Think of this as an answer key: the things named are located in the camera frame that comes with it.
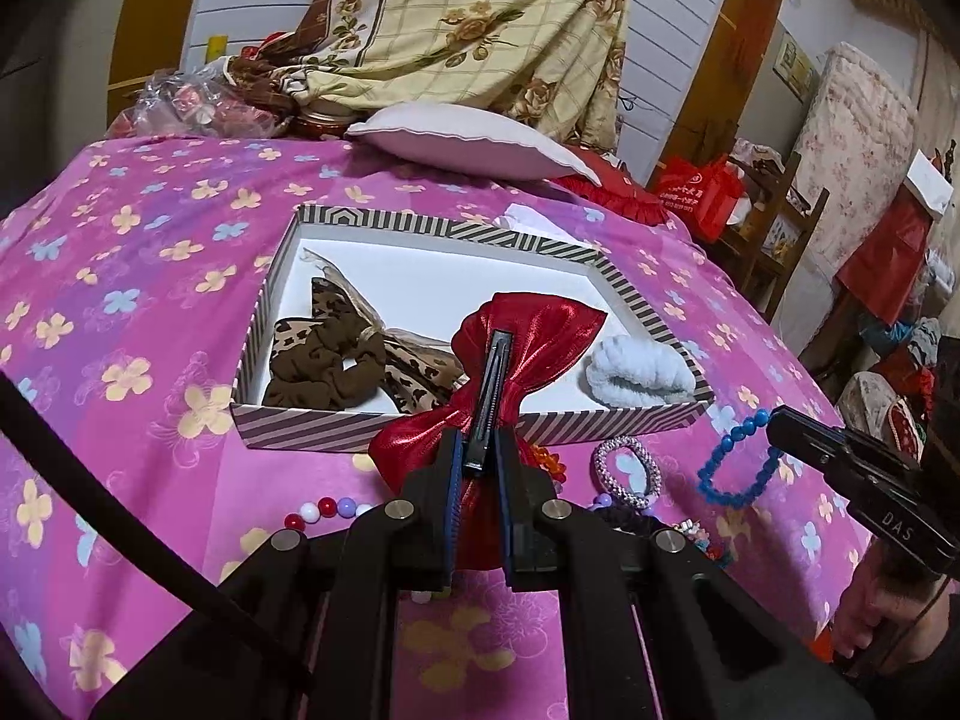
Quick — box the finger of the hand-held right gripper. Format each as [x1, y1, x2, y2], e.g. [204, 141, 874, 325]
[765, 405, 923, 502]

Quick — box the light blue fluffy scrunchie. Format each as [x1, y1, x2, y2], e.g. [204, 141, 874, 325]
[585, 334, 702, 407]

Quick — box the wall calendar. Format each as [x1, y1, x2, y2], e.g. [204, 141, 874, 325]
[775, 28, 820, 100]

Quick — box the clear plastic bag of flowers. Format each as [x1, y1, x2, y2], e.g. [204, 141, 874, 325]
[112, 67, 295, 142]

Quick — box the red frilled cushion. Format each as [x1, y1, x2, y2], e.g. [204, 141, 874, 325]
[559, 154, 677, 227]

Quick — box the red cloth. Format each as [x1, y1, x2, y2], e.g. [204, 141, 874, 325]
[835, 195, 940, 325]

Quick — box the orange rainbow bead bracelet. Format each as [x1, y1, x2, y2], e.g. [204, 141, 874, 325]
[531, 444, 567, 485]

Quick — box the white paper sheet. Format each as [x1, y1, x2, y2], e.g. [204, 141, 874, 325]
[499, 204, 552, 232]

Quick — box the floral mattress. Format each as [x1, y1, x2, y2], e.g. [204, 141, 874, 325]
[793, 41, 921, 280]

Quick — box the black cable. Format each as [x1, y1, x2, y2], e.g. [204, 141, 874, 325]
[0, 371, 316, 698]

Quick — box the striped cardboard box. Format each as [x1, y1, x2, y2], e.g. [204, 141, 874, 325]
[230, 202, 717, 455]

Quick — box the black scrunchie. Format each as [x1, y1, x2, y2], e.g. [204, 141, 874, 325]
[596, 502, 662, 535]

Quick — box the beige floral blanket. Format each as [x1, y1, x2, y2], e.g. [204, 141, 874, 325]
[225, 0, 638, 147]

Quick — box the red shopping bag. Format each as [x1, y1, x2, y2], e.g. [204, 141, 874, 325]
[651, 154, 745, 242]

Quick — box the colourful flower bead bracelet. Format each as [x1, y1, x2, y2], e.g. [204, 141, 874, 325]
[671, 517, 740, 567]

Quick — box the white pillow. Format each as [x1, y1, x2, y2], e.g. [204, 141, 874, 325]
[345, 101, 602, 186]

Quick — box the red satin bow hair clip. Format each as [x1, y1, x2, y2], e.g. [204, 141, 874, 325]
[367, 292, 608, 571]

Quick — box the silver pink beaded bracelet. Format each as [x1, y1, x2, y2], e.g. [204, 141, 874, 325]
[592, 435, 662, 509]

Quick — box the pink floral bedsheet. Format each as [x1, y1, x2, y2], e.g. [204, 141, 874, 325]
[0, 131, 886, 720]

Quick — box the leopard print ribbon scrunchie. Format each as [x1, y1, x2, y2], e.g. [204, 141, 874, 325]
[300, 247, 466, 415]

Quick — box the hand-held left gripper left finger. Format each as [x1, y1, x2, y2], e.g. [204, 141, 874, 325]
[90, 427, 462, 720]

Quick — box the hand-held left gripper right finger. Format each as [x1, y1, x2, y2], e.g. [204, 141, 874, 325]
[491, 431, 878, 720]

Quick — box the person's right hand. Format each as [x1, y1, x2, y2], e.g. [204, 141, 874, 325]
[831, 540, 960, 680]

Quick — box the blue bead bracelet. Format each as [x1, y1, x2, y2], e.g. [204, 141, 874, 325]
[697, 409, 785, 509]

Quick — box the brown scrunchie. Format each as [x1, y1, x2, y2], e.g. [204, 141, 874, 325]
[262, 345, 389, 413]

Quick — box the red white bead bracelet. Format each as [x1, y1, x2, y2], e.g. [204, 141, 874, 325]
[283, 495, 362, 533]

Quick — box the wooden shelf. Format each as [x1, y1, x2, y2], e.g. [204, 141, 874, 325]
[718, 139, 831, 320]

